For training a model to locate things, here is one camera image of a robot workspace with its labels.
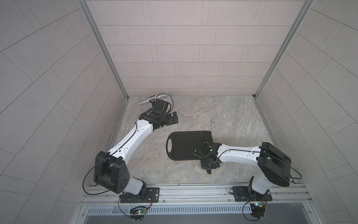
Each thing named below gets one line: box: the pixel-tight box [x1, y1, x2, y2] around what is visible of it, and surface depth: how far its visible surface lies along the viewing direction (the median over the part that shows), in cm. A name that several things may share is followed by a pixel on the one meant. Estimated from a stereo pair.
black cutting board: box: [165, 130, 214, 161], surface depth 95 cm
